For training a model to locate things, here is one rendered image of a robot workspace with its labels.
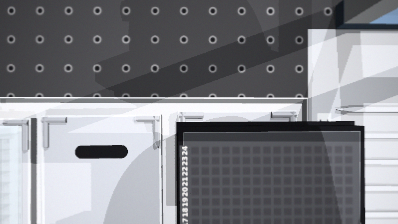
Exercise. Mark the white deep-well block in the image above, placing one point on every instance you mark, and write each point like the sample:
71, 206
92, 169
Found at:
11, 174

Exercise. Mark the dark grey well plate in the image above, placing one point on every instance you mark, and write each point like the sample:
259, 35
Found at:
279, 172

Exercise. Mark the dark grey perforated base plate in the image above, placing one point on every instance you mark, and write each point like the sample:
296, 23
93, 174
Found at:
158, 48

